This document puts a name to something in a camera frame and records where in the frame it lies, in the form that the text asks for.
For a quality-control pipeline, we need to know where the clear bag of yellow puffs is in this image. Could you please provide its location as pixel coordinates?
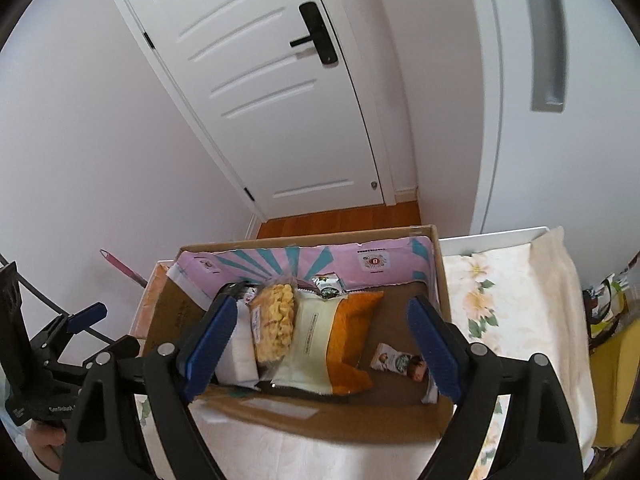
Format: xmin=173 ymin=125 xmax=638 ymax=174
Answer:
xmin=248 ymin=275 xmax=298 ymax=366

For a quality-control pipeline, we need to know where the white rectangular snack packet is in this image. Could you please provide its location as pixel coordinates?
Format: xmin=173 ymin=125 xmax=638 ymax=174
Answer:
xmin=215 ymin=300 xmax=261 ymax=386

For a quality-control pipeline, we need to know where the white cabinet door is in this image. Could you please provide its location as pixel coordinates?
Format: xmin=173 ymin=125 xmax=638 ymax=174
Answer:
xmin=462 ymin=0 xmax=640 ymax=286

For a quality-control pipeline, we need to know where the yellow box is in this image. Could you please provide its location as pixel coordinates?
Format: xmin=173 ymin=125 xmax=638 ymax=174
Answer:
xmin=590 ymin=320 xmax=640 ymax=451

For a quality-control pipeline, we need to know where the pink stick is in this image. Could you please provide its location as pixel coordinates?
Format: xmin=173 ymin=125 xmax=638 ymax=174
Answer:
xmin=100 ymin=248 xmax=149 ymax=288

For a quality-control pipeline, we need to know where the orange and cream snack bag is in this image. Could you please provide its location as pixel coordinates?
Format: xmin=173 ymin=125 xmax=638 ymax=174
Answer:
xmin=270 ymin=290 xmax=386 ymax=397

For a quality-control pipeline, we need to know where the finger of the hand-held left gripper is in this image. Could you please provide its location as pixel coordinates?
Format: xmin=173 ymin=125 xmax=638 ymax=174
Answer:
xmin=50 ymin=336 xmax=141 ymax=385
xmin=32 ymin=302 xmax=108 ymax=371

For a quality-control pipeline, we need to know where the white panelled door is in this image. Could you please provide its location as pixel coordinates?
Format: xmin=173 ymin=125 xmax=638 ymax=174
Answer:
xmin=97 ymin=0 xmax=401 ymax=226

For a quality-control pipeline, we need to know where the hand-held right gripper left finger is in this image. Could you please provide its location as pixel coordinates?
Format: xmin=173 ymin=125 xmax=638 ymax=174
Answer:
xmin=62 ymin=294 xmax=240 ymax=480

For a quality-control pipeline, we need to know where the grey recessed cabinet handle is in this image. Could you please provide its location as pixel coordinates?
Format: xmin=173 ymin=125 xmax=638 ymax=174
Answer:
xmin=517 ymin=0 xmax=571 ymax=112

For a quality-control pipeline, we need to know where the black door lock handle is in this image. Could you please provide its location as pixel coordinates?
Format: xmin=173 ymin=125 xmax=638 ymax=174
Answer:
xmin=290 ymin=2 xmax=338 ymax=66

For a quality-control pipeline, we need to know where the black cable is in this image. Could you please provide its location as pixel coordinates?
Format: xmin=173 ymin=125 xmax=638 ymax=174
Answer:
xmin=0 ymin=255 xmax=108 ymax=346

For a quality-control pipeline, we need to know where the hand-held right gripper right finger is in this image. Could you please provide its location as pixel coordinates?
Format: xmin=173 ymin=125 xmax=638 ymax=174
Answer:
xmin=406 ymin=294 xmax=585 ymax=480

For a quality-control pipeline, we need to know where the person's left hand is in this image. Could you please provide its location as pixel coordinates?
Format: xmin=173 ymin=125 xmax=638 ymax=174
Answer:
xmin=25 ymin=422 xmax=68 ymax=473

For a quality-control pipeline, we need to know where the pile of colourful clutter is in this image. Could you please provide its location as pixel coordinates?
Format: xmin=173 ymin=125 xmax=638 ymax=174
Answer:
xmin=582 ymin=255 xmax=640 ymax=331

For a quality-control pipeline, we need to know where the floral tablecloth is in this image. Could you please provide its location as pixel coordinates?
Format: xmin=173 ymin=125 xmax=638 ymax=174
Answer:
xmin=135 ymin=227 xmax=598 ymax=480

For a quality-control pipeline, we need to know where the cardboard box with pink flaps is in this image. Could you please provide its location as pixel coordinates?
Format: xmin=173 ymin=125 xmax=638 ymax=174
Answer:
xmin=131 ymin=224 xmax=453 ymax=446

